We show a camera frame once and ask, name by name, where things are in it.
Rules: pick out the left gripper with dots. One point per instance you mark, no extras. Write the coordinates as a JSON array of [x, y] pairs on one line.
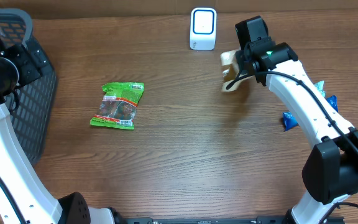
[[32, 70]]

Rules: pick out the green snack bag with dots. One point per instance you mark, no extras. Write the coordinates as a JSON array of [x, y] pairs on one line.
[[119, 105]]

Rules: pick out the beige nut snack bag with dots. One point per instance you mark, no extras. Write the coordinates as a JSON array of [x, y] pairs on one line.
[[233, 75]]

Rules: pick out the blue Oreo cookie pack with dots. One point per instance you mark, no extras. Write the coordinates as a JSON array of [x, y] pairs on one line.
[[290, 122]]

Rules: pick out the light blue snack packet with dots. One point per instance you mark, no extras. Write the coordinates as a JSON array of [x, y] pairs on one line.
[[320, 87]]

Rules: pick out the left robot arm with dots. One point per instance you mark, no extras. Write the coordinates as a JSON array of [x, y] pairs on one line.
[[23, 198]]

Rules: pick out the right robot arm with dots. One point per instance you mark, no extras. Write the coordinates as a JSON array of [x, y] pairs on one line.
[[330, 173]]

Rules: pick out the white barcode scanner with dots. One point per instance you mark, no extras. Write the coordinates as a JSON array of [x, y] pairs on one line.
[[203, 28]]

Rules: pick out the grey plastic shopping basket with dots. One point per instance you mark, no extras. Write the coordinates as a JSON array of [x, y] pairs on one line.
[[29, 106]]

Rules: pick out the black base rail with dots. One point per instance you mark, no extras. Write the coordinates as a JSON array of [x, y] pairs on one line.
[[257, 220]]

